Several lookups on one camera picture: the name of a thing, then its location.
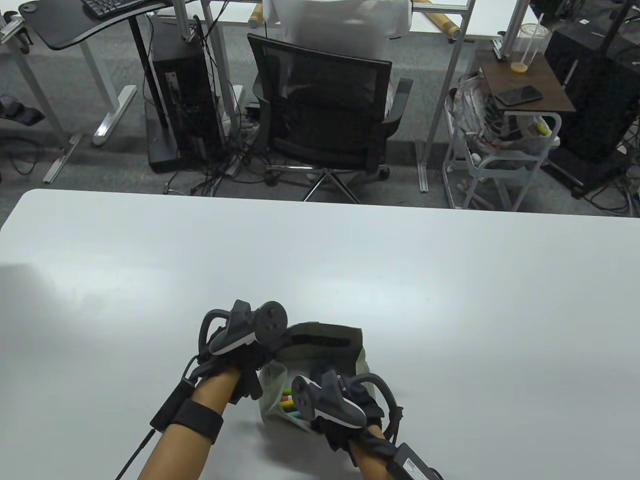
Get black curved standing desk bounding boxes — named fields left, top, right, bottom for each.
left=18, top=0, right=173, bottom=51

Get black smartphone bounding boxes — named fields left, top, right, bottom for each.
left=494, top=85, right=544, bottom=107

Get black keyboard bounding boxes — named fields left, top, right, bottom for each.
left=81, top=0, right=166, bottom=20

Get black floor cables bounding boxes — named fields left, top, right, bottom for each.
left=165, top=140, right=271, bottom=197

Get clear plastic cup with straw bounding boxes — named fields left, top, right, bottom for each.
left=511, top=14, right=551, bottom=73

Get black wrist-mounted device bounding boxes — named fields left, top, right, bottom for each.
left=150, top=379, right=197, bottom=431
left=387, top=440, right=445, bottom=480

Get person's left forearm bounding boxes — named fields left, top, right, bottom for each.
left=135, top=367, right=241, bottom=480

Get large black equipment case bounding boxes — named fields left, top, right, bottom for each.
left=544, top=22, right=640, bottom=163

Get white cart with brown top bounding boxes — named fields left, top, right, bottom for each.
left=442, top=50, right=577, bottom=211

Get green fabric pencil pouch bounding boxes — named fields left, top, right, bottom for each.
left=257, top=321, right=369, bottom=436

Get grey white tracking controller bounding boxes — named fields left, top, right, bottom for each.
left=198, top=300, right=288, bottom=357
left=291, top=370, right=401, bottom=431

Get black mesh office chair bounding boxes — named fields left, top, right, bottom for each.
left=247, top=33, right=415, bottom=205

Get person's right forearm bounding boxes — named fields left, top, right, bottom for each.
left=352, top=430, right=401, bottom=480

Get white desk leg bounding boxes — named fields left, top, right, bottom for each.
left=80, top=42, right=138, bottom=147

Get person's left hand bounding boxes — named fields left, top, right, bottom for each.
left=200, top=325, right=294, bottom=401

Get black computer tower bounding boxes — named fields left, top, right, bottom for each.
left=147, top=22, right=227, bottom=173

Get black wrist strap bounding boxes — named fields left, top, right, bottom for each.
left=172, top=399, right=224, bottom=444

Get white background desk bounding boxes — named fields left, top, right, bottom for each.
left=200, top=0, right=506, bottom=42

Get clear plastic bag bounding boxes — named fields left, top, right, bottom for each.
left=446, top=75, right=506, bottom=151

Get person's right hand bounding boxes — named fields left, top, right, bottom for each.
left=310, top=385, right=402, bottom=453

